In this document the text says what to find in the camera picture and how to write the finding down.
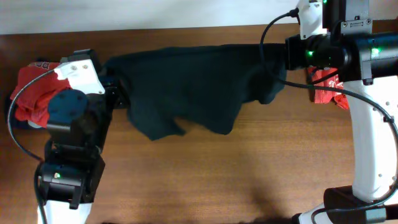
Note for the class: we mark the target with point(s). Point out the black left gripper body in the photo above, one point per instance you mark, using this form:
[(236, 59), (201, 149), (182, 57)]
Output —
[(117, 97)]

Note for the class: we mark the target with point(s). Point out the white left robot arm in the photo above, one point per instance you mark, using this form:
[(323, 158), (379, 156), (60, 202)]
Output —
[(79, 118)]

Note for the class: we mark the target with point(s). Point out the black t-shirt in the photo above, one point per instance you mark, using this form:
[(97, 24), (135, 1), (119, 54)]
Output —
[(206, 85)]

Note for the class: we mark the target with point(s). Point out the navy folded t-shirt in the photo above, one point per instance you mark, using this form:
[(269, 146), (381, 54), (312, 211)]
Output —
[(7, 102)]

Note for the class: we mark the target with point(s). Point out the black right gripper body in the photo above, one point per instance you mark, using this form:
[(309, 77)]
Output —
[(310, 53)]

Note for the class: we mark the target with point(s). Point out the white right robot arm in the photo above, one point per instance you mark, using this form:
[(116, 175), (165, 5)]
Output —
[(339, 34)]

